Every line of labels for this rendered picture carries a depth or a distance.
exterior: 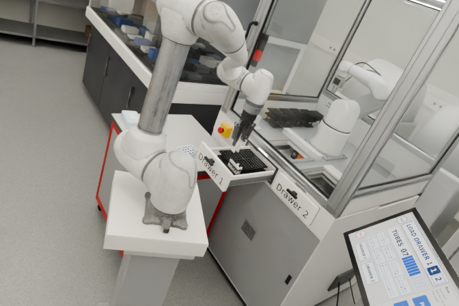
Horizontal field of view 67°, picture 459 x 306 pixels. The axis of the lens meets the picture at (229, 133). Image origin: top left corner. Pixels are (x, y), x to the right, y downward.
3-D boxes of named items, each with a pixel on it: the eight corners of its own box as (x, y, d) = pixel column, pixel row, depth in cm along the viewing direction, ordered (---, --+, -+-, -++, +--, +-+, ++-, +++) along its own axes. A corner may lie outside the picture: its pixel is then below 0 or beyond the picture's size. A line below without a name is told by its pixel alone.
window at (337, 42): (329, 199, 166) (451, -5, 125) (231, 109, 221) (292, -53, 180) (330, 199, 166) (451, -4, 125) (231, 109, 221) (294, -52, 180)
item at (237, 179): (225, 187, 173) (229, 177, 170) (199, 157, 190) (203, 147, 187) (279, 179, 198) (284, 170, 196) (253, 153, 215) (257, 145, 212)
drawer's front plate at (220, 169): (223, 192, 172) (230, 174, 167) (195, 158, 190) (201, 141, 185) (225, 192, 173) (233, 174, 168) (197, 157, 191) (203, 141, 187)
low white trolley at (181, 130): (121, 277, 206) (151, 175, 173) (91, 206, 246) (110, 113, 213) (202, 254, 243) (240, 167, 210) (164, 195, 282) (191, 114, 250)
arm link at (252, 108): (267, 105, 168) (262, 116, 171) (255, 97, 174) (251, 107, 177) (253, 105, 163) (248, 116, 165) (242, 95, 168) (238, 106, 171)
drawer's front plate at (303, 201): (307, 225, 172) (317, 209, 167) (271, 188, 190) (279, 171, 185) (310, 225, 173) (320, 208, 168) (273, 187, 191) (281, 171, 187)
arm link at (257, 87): (268, 104, 171) (247, 92, 176) (281, 75, 164) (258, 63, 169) (258, 107, 162) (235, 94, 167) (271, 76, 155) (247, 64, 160)
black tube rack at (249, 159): (233, 179, 181) (237, 170, 178) (215, 160, 192) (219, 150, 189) (263, 175, 195) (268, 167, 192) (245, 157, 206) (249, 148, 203)
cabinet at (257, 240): (261, 341, 201) (322, 242, 167) (180, 216, 267) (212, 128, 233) (352, 290, 261) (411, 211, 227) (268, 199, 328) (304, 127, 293)
